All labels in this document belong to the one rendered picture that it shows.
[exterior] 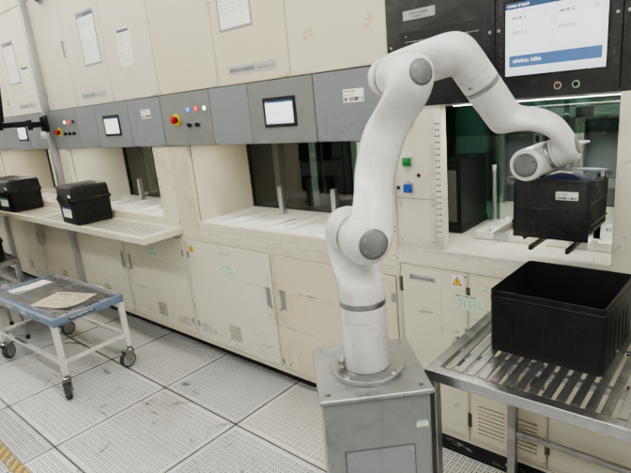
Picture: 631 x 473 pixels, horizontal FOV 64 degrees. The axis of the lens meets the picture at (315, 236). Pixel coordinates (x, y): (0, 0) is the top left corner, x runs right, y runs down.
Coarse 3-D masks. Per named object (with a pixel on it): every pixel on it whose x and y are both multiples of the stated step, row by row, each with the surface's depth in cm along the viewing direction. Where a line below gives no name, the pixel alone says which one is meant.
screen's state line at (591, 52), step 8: (576, 48) 145; (584, 48) 143; (592, 48) 142; (600, 48) 141; (512, 56) 156; (520, 56) 155; (528, 56) 153; (536, 56) 152; (544, 56) 151; (552, 56) 149; (560, 56) 148; (568, 56) 146; (576, 56) 145; (584, 56) 144; (592, 56) 143; (600, 56) 141; (512, 64) 157; (520, 64) 155; (528, 64) 154; (536, 64) 152
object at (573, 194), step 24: (576, 168) 150; (600, 168) 146; (528, 192) 152; (552, 192) 147; (576, 192) 143; (600, 192) 149; (528, 216) 153; (552, 216) 149; (576, 216) 144; (600, 216) 152; (576, 240) 146
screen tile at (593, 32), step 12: (588, 0) 140; (564, 12) 144; (576, 12) 142; (588, 12) 141; (600, 12) 139; (600, 24) 139; (564, 36) 146; (576, 36) 144; (588, 36) 142; (600, 36) 140
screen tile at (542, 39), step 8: (544, 8) 147; (512, 16) 153; (520, 16) 152; (528, 16) 151; (536, 16) 149; (512, 24) 154; (520, 24) 153; (528, 24) 151; (536, 24) 150; (544, 24) 148; (544, 32) 149; (512, 40) 155; (520, 40) 154; (528, 40) 152; (536, 40) 151; (544, 40) 150; (512, 48) 156; (520, 48) 154; (528, 48) 153; (536, 48) 151
